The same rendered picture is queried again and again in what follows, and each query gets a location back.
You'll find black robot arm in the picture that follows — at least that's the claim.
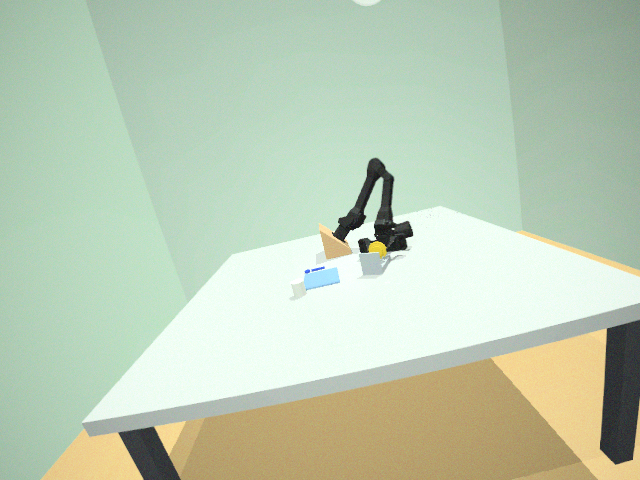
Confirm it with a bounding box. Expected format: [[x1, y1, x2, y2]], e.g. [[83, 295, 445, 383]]
[[332, 158, 413, 243]]

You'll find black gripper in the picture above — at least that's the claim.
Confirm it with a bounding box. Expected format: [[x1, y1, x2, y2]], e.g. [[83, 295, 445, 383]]
[[358, 233, 408, 253]]

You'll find light blue flat mat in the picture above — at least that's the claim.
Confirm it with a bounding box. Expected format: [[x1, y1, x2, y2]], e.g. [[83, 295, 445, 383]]
[[304, 267, 340, 290]]

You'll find grey dish rack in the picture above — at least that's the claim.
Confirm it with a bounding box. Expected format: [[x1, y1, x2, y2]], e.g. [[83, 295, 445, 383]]
[[359, 252, 391, 275]]

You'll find white cylinder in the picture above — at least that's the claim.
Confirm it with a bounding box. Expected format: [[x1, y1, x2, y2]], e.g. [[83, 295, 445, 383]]
[[291, 279, 307, 298]]

